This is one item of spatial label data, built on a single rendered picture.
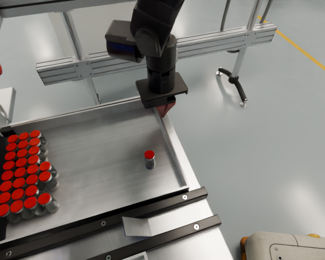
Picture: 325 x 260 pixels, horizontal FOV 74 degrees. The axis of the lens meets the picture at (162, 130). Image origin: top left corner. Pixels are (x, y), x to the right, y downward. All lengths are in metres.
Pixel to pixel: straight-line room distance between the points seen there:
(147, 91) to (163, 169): 0.17
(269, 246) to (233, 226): 0.32
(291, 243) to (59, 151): 0.99
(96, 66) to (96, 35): 0.60
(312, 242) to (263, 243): 0.21
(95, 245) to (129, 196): 0.10
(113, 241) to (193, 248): 0.14
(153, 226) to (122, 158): 0.16
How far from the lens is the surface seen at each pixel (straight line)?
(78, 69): 1.45
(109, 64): 1.44
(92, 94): 1.59
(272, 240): 1.15
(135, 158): 0.49
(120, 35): 0.41
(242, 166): 1.58
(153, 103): 0.46
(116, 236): 0.44
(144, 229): 0.42
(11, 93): 0.77
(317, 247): 1.23
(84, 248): 0.45
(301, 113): 2.09
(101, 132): 0.55
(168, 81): 0.44
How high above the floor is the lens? 1.30
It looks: 52 degrees down
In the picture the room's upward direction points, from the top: straight up
